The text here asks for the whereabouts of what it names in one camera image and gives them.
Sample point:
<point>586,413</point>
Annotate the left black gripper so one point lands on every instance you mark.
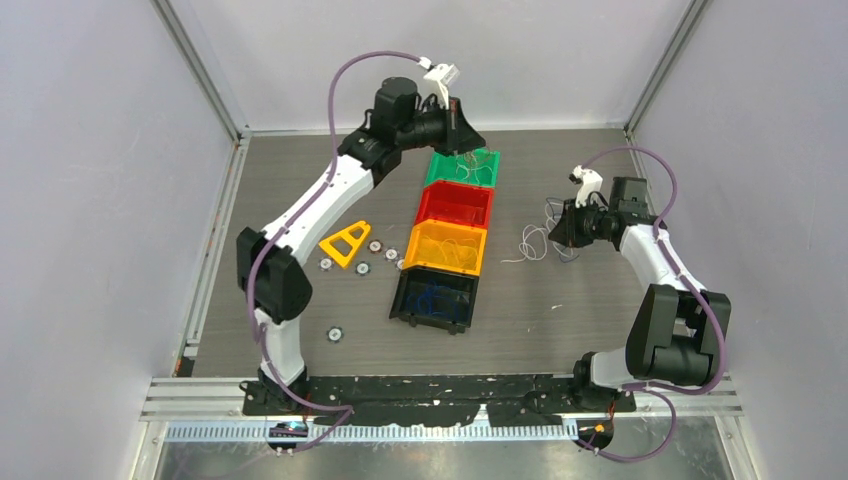
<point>458,136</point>

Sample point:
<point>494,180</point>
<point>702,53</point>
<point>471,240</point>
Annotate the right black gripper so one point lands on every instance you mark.
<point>567,230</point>

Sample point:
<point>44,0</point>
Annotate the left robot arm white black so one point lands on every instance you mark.
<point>270,262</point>

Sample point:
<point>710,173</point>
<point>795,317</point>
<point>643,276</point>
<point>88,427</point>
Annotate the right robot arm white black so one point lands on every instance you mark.
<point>675,339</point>

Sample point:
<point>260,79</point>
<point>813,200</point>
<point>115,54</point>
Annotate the green plastic bin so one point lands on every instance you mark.
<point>478,168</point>

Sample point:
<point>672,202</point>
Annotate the red plastic bin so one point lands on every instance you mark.
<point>456,203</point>

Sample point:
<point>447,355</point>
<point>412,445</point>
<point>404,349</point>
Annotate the yellow plastic bin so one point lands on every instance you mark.
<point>447,247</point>

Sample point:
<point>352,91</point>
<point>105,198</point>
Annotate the round disc middle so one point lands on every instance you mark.
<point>391,254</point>

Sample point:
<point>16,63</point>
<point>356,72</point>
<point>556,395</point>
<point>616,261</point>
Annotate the round disc red centre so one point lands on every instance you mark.
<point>375,246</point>

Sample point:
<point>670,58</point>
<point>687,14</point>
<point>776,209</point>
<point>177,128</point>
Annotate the yellow triangular plastic piece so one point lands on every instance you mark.
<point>342,246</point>

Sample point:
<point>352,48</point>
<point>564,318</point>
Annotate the round disc lower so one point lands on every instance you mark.
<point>363,268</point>

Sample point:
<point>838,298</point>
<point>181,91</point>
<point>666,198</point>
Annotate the black plastic bin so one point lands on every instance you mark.
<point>435,298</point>

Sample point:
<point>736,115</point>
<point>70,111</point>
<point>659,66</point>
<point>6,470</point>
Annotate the round disc left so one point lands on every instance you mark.
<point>326,264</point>

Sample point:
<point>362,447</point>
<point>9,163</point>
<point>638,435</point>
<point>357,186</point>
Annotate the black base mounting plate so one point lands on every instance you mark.
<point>431,401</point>

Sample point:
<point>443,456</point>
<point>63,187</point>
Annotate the lone round disc front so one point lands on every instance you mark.
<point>335,334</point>

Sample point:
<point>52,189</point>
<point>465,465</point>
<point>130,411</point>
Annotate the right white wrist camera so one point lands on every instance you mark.
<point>588,181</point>

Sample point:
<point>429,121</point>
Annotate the aluminium frame rail front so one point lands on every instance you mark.
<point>195,411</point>

